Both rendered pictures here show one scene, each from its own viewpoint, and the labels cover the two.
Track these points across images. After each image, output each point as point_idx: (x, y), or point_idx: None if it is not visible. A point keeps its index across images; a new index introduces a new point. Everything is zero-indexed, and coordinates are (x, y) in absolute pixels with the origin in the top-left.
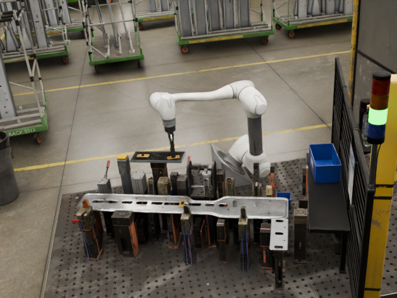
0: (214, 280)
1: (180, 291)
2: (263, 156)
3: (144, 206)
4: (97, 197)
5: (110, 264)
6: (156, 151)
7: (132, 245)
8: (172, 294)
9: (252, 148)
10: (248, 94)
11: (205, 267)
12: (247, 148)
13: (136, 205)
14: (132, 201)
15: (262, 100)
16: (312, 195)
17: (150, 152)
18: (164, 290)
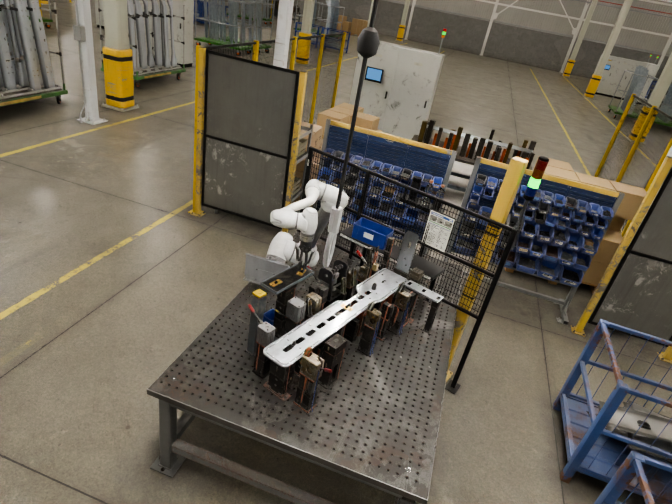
0: (399, 352)
1: (399, 373)
2: (316, 246)
3: (328, 326)
4: (279, 345)
5: (330, 399)
6: (278, 273)
7: (339, 368)
8: (399, 379)
9: (314, 241)
10: (335, 191)
11: (381, 349)
12: (293, 244)
13: (322, 329)
14: (312, 329)
15: (346, 194)
16: (396, 258)
17: (273, 277)
18: (392, 381)
